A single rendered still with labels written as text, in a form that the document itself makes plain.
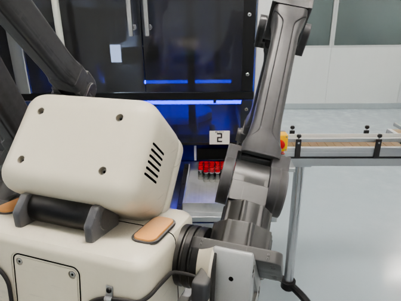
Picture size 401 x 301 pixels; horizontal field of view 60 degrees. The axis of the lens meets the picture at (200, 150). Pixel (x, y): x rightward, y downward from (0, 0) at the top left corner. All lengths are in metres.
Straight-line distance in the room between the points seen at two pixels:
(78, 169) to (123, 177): 0.06
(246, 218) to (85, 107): 0.26
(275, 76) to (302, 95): 5.71
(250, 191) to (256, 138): 0.10
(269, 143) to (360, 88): 6.07
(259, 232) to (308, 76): 5.86
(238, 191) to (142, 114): 0.18
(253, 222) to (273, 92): 0.23
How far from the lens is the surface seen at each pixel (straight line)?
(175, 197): 1.29
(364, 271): 2.53
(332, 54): 6.35
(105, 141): 0.45
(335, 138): 1.72
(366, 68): 6.58
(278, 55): 0.65
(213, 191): 1.32
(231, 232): 0.47
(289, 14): 0.71
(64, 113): 0.51
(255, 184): 0.52
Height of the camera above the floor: 1.49
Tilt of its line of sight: 21 degrees down
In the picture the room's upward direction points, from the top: 1 degrees counter-clockwise
